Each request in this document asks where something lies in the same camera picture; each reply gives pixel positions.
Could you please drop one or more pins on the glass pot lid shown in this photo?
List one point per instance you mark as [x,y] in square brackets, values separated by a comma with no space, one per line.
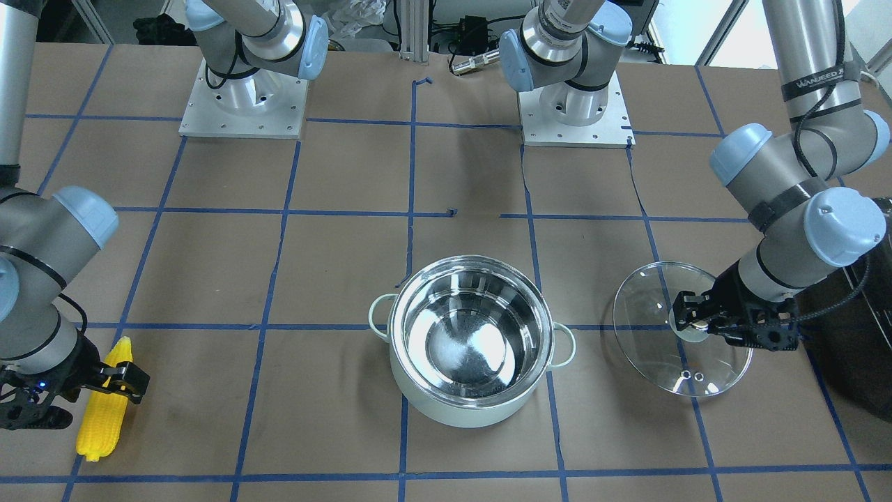
[685,361]

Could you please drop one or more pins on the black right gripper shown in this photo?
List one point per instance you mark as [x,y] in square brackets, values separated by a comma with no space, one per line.
[78,367]

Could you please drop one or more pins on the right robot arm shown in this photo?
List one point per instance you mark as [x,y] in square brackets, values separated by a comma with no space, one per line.
[45,243]

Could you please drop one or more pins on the aluminium profile post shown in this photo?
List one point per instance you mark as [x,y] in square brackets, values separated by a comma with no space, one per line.
[414,30]

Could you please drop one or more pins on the yellow corn cob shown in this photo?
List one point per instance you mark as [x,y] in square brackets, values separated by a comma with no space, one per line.
[100,429]

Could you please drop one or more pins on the pale green electric pot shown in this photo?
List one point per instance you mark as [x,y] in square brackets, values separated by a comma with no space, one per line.
[470,339]

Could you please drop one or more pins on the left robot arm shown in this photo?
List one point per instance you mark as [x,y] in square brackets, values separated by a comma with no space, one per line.
[809,229]

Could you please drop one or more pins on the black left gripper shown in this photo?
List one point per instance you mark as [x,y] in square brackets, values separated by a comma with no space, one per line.
[729,289]

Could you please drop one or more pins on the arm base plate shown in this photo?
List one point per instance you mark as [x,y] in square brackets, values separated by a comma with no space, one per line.
[561,116]
[264,105]

